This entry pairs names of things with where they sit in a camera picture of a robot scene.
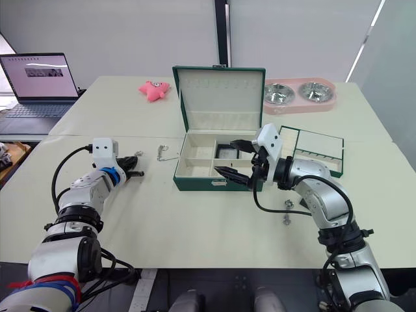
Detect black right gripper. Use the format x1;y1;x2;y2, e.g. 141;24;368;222
214;139;269;192

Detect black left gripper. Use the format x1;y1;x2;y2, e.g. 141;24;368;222
116;156;146;180

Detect black display case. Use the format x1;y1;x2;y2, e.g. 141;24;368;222
214;142;242;161

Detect green jewelry box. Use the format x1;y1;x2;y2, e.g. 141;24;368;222
171;64;267;192

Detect green jewelry tray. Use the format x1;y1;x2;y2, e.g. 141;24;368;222
278;125;345;179

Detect brown cardboard box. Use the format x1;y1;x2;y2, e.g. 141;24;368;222
0;141;32;183

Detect steel pet bowl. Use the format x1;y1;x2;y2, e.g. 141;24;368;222
263;83;296;105
298;81;336;103

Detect pink double bowl stand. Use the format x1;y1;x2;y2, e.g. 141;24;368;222
262;77;338;115

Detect pink plush toy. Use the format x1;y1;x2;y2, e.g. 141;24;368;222
138;80;172;104

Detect white power strip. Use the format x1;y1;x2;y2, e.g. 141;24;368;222
131;268;159;312

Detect grey laptop with pink screen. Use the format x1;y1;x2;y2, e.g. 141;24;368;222
0;53;81;120

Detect grey rounded shape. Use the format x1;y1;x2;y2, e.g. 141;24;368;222
254;285;287;312
168;290;206;312

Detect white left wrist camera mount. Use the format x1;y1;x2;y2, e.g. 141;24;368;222
92;138;128;185

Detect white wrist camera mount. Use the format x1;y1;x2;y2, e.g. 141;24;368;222
251;123;283;185
92;138;128;185

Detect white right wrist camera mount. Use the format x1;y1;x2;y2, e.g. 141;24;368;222
251;123;283;185

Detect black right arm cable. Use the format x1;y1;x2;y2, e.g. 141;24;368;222
252;162;355;235

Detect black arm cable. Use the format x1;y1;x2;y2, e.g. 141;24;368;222
252;162;355;235
51;145;95;214

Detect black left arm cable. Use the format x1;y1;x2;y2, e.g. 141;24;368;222
51;145;95;214

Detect black left shoulder cable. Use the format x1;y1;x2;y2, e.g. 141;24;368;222
81;248;142;303

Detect black window frame post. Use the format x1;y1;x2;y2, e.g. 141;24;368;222
214;0;233;68

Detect red and blue arm straps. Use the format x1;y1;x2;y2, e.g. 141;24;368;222
6;275;83;310

